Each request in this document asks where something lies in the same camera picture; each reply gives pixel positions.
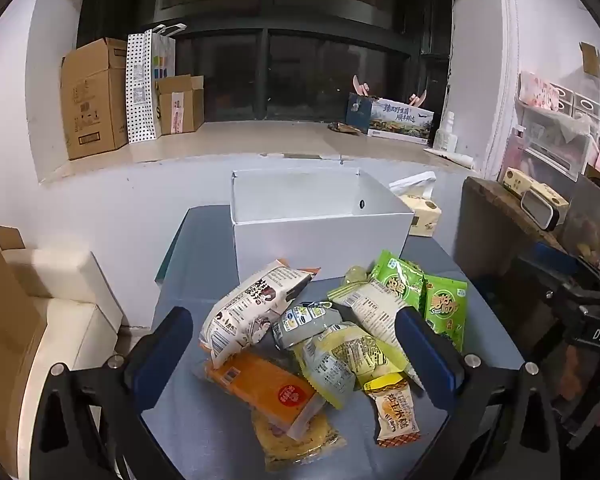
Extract grey blue small packet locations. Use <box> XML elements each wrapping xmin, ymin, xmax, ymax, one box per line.
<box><xmin>272</xmin><ymin>301</ymin><xmax>348</xmax><ymax>351</ymax></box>

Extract small open cardboard box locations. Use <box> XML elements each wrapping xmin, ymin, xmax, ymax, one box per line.
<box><xmin>155</xmin><ymin>74</ymin><xmax>206</xmax><ymax>136</ymax></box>

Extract white black printed snack packet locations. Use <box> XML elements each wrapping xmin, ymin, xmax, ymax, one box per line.
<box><xmin>200</xmin><ymin>259</ymin><xmax>321</xmax><ymax>368</ymax></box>

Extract cream cushioned seat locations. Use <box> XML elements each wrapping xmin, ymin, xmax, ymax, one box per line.
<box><xmin>2</xmin><ymin>247</ymin><xmax>126</xmax><ymax>461</ymax></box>

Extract white alarm clock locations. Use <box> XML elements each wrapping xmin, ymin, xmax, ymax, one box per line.
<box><xmin>520</xmin><ymin>190</ymin><xmax>561</xmax><ymax>232</ymax></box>

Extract white drawer organizer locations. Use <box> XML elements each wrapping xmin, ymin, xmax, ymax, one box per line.
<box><xmin>517</xmin><ymin>72</ymin><xmax>600</xmax><ymax>181</ymax></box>

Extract large cardboard box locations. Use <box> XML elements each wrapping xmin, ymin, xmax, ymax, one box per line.
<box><xmin>60</xmin><ymin>37</ymin><xmax>131</xmax><ymax>161</ymax></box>

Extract dark blue box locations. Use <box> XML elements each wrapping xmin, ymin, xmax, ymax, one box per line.
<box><xmin>345</xmin><ymin>92</ymin><xmax>376</xmax><ymax>133</ymax></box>

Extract clear packet of yellow cake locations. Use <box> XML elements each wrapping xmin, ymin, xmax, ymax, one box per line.
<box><xmin>250</xmin><ymin>407</ymin><xmax>346</xmax><ymax>471</ymax></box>

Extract dotted white paper bag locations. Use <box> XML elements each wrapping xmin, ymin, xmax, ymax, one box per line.
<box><xmin>125</xmin><ymin>22</ymin><xmax>187</xmax><ymax>145</ymax></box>

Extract white box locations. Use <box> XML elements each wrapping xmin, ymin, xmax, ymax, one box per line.
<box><xmin>230</xmin><ymin>169</ymin><xmax>415</xmax><ymax>286</ymax></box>

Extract white tube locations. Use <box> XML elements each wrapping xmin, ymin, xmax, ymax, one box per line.
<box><xmin>422</xmin><ymin>146</ymin><xmax>476</xmax><ymax>170</ymax></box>

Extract scenery printed box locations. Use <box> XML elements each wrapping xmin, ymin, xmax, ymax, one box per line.
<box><xmin>367</xmin><ymin>96</ymin><xmax>436</xmax><ymax>146</ymax></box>

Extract brown wooden board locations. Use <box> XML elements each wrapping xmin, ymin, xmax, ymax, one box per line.
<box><xmin>460</xmin><ymin>176</ymin><xmax>581</xmax><ymax>281</ymax></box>

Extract cardboard piece on wall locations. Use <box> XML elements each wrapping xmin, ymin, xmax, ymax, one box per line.
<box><xmin>579</xmin><ymin>41</ymin><xmax>600</xmax><ymax>78</ymax></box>

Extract flat cardboard sheet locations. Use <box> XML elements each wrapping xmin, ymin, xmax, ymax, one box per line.
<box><xmin>0</xmin><ymin>200</ymin><xmax>48</xmax><ymax>466</ymax></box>

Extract yellow tissue pack with tissue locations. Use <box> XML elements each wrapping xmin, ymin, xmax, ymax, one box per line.
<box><xmin>390</xmin><ymin>171</ymin><xmax>443</xmax><ymax>238</ymax></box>

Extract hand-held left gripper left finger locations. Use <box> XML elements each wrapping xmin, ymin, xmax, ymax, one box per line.
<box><xmin>30</xmin><ymin>306</ymin><xmax>195</xmax><ymax>480</ymax></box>

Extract orange snack packet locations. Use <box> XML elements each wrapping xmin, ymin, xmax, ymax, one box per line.
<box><xmin>192</xmin><ymin>350</ymin><xmax>326</xmax><ymax>441</ymax></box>

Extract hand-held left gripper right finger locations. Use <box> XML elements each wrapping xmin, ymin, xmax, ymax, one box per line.
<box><xmin>394</xmin><ymin>305</ymin><xmax>563</xmax><ymax>480</ymax></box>

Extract green snack packet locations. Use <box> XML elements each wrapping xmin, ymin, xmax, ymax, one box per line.
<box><xmin>370</xmin><ymin>250</ymin><xmax>426</xmax><ymax>311</ymax></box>
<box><xmin>422</xmin><ymin>275</ymin><xmax>468</xmax><ymax>353</ymax></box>

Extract brown wrapper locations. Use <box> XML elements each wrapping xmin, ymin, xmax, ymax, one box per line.
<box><xmin>328</xmin><ymin>121</ymin><xmax>368</xmax><ymax>137</ymax></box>

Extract pale yellow snack packet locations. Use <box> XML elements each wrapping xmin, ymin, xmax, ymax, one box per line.
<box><xmin>295</xmin><ymin>322</ymin><xmax>411</xmax><ymax>411</ymax></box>

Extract small pale green packet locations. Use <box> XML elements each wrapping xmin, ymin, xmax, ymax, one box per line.
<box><xmin>342</xmin><ymin>266</ymin><xmax>376</xmax><ymax>287</ymax></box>

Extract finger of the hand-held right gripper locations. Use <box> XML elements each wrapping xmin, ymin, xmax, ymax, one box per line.
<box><xmin>517</xmin><ymin>245</ymin><xmax>600</xmax><ymax>311</ymax></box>

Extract white spray bottle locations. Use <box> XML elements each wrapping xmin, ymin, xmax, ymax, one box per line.
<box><xmin>434</xmin><ymin>111</ymin><xmax>458</xmax><ymax>153</ymax></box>

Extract dark window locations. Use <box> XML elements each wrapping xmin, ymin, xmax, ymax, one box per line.
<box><xmin>77</xmin><ymin>0</ymin><xmax>453</xmax><ymax>123</ymax></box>

